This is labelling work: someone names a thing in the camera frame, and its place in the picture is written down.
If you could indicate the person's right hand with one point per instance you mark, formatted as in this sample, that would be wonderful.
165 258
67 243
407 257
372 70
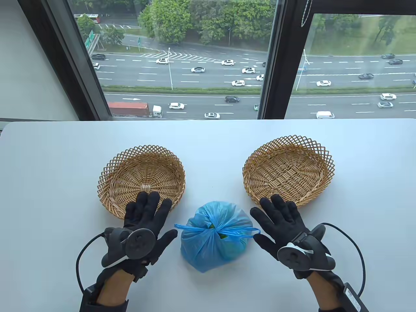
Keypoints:
279 214

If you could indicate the person's left hand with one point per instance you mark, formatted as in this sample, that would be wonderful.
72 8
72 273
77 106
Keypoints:
146 211

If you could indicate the blue plastic bag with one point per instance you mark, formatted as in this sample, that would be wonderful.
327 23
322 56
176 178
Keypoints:
211 253

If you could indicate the person's right forearm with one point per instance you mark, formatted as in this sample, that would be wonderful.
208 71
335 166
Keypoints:
320 291

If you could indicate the person's left forearm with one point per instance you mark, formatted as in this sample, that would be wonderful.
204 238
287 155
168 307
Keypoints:
112 287

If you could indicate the black round hand tracker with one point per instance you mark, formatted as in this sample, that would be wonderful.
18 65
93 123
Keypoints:
292 256
140 243

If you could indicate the round wicker basket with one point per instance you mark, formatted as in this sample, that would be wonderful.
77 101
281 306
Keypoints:
146 169
286 169

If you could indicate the black wrist camera unit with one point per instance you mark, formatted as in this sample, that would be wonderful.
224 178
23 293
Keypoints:
89 300
352 297

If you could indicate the black window frame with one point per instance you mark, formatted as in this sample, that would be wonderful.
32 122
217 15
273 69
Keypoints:
282 48

